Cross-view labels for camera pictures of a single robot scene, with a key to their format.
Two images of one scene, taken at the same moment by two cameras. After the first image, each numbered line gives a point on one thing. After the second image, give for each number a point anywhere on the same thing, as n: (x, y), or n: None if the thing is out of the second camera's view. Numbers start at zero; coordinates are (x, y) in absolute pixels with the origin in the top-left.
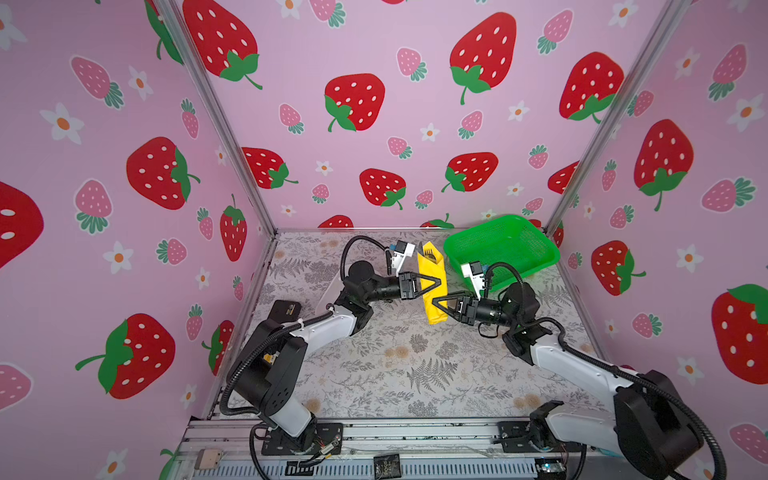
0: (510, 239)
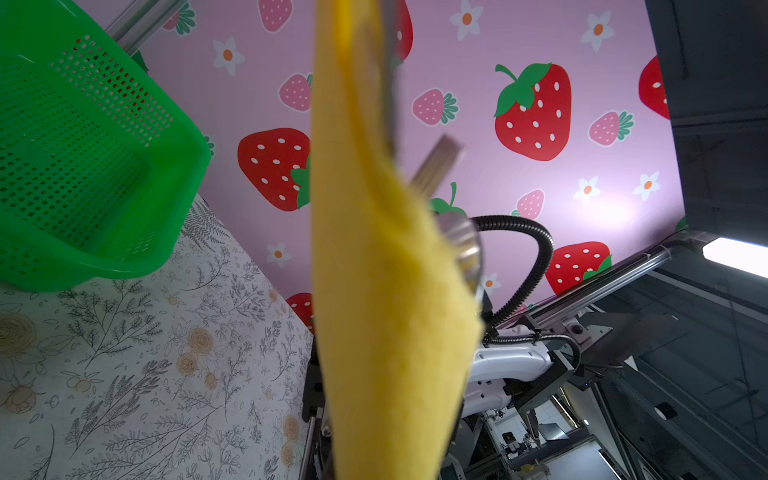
0: (99, 160)
